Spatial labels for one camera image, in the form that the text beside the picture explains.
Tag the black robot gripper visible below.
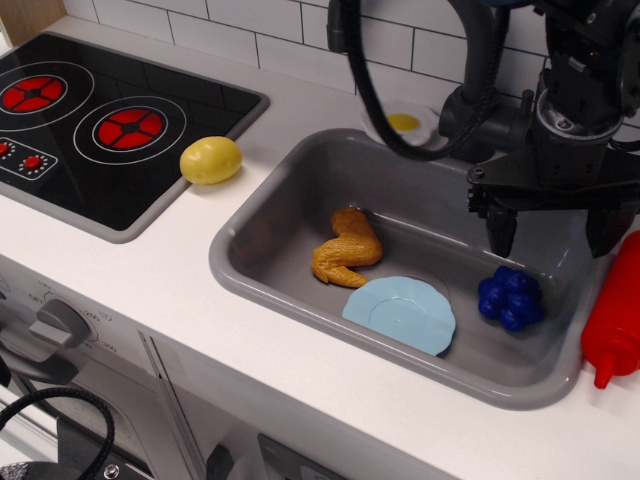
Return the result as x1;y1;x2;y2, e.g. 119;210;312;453
467;87;639;258

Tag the blue toy blueberry cluster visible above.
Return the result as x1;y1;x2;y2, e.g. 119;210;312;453
477;266;545;332

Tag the red ketchup bottle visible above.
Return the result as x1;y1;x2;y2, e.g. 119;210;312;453
581;232;639;389

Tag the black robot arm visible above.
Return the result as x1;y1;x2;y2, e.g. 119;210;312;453
468;1;639;258

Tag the light blue toy plate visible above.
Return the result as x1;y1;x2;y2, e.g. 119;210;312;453
342;276;456;356

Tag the grey toy sink basin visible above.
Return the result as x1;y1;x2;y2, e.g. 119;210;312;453
209;129;611;410

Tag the dark grey toy faucet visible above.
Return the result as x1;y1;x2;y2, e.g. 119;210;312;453
326;1;529;161

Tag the toy fried egg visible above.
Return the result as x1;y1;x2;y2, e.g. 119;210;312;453
381;101;440;147

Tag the toy chicken wing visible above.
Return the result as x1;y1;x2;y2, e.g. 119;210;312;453
311;207;383;288

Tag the yellow toy potato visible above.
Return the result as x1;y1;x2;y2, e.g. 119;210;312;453
179;136;243;185

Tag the white toy oven front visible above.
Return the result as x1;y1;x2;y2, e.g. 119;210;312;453
1;258;205;479

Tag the black toy stove top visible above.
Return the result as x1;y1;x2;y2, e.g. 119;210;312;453
1;33;269;243

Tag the grey oven knob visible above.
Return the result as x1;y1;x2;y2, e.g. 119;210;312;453
29;299;91;349

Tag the black braided cable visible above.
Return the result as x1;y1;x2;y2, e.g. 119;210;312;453
339;0;511;162

